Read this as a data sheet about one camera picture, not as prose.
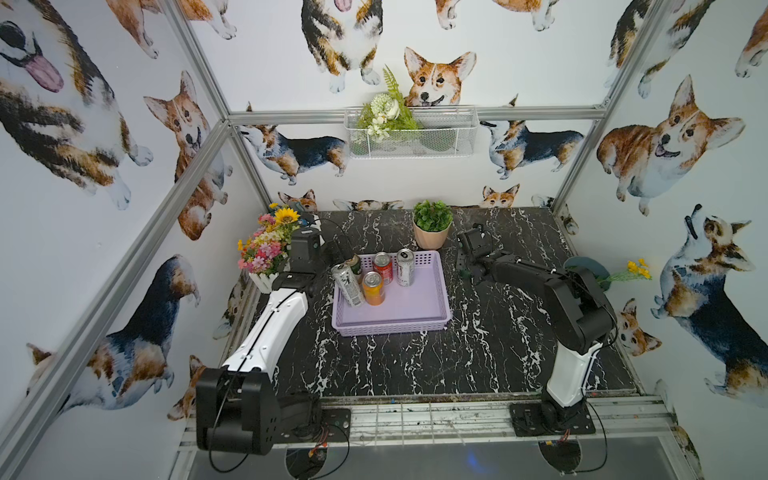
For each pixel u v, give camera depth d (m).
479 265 0.73
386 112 0.79
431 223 1.01
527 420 0.73
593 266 0.92
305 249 0.62
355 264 0.92
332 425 0.74
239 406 0.39
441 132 0.93
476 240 0.78
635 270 0.82
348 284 0.88
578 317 0.51
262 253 0.88
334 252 0.75
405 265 0.90
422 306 0.95
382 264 0.93
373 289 0.88
